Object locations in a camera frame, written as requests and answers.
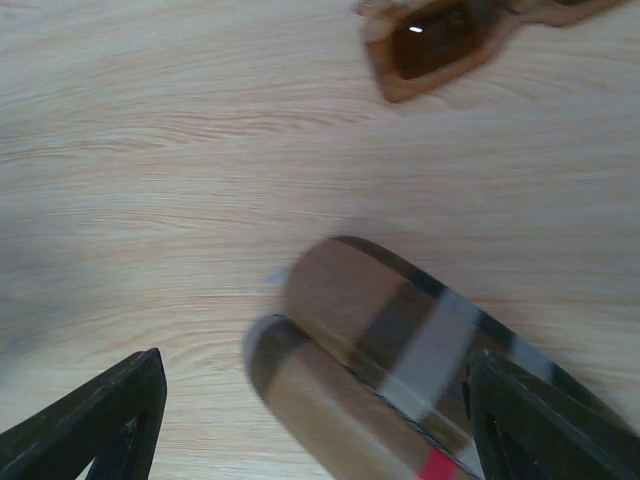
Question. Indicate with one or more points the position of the brown rectangular sunglasses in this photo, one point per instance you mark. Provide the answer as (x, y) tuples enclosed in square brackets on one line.
[(414, 47)]

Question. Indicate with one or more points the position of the brown plaid glasses case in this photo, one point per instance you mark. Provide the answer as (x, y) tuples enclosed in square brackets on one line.
[(367, 367)]

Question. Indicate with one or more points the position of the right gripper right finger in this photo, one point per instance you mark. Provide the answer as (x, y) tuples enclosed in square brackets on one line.
[(527, 428)]

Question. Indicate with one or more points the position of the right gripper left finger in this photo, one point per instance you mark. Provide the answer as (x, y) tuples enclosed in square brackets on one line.
[(108, 426)]

